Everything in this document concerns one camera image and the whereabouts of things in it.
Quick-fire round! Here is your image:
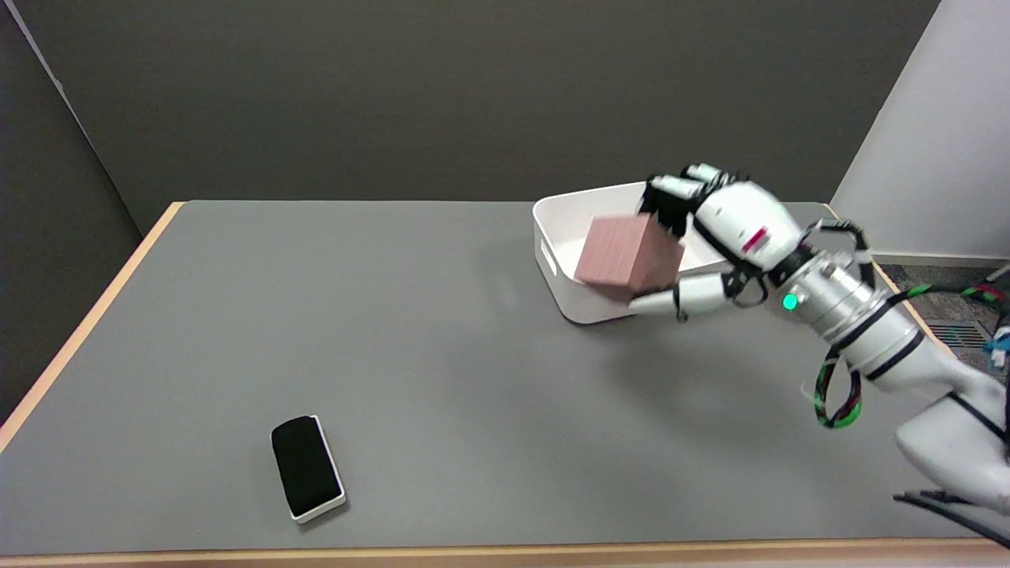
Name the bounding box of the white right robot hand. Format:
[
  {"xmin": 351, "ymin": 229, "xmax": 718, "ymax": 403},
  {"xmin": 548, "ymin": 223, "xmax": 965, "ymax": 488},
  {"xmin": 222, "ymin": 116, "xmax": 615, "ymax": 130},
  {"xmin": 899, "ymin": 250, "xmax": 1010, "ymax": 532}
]
[{"xmin": 629, "ymin": 163, "xmax": 807, "ymax": 318}]

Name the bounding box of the brown wooden cube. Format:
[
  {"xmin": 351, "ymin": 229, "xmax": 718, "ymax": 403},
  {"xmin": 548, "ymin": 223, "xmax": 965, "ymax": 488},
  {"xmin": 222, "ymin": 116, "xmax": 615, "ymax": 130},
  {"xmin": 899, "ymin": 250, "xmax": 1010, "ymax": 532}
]
[{"xmin": 574, "ymin": 213, "xmax": 686, "ymax": 305}]

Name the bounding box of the white plastic storage bin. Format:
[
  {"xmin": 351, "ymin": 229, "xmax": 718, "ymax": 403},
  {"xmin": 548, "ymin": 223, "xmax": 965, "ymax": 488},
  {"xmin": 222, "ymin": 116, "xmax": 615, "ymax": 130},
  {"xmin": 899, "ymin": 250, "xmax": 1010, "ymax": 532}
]
[{"xmin": 533, "ymin": 182, "xmax": 731, "ymax": 326}]

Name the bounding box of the black whiteboard eraser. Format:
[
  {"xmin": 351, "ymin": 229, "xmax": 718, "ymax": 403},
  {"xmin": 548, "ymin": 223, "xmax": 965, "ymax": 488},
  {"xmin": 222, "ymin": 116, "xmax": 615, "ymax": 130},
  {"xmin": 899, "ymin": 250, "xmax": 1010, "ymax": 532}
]
[{"xmin": 270, "ymin": 415, "xmax": 346, "ymax": 524}]

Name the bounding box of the black green braided cable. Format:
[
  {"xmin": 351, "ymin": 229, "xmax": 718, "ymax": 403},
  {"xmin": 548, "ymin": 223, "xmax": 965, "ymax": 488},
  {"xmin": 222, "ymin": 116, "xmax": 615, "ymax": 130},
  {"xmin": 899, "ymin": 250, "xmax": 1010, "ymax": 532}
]
[{"xmin": 813, "ymin": 281, "xmax": 1009, "ymax": 430}]

